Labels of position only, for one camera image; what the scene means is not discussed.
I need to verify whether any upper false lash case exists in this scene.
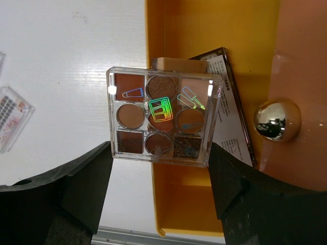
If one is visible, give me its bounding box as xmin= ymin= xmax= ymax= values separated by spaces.
xmin=0 ymin=52 xmax=6 ymax=75

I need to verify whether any four-pan eyeshadow palette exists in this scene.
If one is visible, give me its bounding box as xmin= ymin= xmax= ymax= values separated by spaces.
xmin=150 ymin=57 xmax=208 ymax=74

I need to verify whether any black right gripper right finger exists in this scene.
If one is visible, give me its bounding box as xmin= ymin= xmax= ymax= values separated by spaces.
xmin=208 ymin=143 xmax=326 ymax=244

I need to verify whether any lower false lash case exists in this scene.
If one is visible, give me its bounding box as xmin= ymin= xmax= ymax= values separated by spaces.
xmin=1 ymin=86 xmax=34 ymax=154

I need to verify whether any aluminium rail frame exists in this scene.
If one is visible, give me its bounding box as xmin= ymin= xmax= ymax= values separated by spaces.
xmin=91 ymin=226 xmax=222 ymax=244

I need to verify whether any round-pan eyeshadow palette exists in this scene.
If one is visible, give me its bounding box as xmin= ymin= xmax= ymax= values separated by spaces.
xmin=106 ymin=67 xmax=223 ymax=167

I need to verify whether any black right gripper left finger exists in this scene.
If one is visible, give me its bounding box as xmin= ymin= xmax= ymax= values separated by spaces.
xmin=1 ymin=141 xmax=113 ymax=244

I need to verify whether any long brown eyeshadow palette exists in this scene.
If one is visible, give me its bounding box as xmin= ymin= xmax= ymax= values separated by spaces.
xmin=191 ymin=47 xmax=257 ymax=167

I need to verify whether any orange drawer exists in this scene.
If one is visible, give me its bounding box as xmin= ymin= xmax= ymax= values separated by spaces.
xmin=260 ymin=1 xmax=326 ymax=191

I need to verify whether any false lash case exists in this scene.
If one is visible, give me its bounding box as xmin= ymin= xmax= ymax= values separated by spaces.
xmin=1 ymin=86 xmax=34 ymax=154
xmin=0 ymin=52 xmax=6 ymax=75

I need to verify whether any yellow drawer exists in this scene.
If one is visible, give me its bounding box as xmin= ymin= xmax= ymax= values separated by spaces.
xmin=144 ymin=1 xmax=280 ymax=236

